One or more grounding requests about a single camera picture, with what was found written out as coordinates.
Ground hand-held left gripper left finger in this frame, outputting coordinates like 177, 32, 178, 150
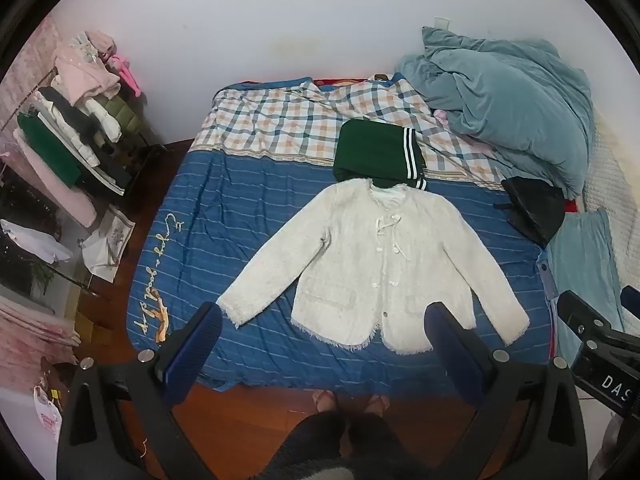
57, 302, 223, 480

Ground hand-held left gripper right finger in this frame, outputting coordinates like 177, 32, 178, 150
424, 302, 589, 480

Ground white tweed jacket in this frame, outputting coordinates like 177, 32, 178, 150
215, 177, 531, 356

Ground metal clothes rack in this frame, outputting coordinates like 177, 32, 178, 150
0, 67, 173, 211

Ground pile of hanging clothes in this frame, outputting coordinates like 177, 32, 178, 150
12, 30, 142, 228

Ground light blue pillow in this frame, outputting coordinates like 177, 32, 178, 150
547, 208, 626, 357

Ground black garment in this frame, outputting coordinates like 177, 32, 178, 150
492, 177, 566, 249

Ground white quilted cover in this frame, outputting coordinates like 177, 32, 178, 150
582, 109, 640, 292

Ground person's legs in dark pants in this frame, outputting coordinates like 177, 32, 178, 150
280, 409, 403, 463

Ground white embroidered cloth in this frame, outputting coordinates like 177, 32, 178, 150
81, 205, 137, 283

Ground pink printed bag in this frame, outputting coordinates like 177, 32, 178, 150
32, 385, 65, 443

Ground blue striped bed sheet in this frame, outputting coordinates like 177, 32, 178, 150
125, 147, 557, 392

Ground pink floral cloth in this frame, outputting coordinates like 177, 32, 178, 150
0, 294, 82, 392

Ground white crumpled cloth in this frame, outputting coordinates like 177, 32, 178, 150
0, 218, 74, 264

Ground folded green striped garment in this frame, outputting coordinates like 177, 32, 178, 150
332, 119, 429, 191

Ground teal duvet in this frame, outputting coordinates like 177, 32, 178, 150
395, 26, 594, 199

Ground plaid blanket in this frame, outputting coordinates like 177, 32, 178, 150
189, 75, 507, 191

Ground pink quilted wall hanging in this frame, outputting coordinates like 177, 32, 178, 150
0, 14, 62, 128

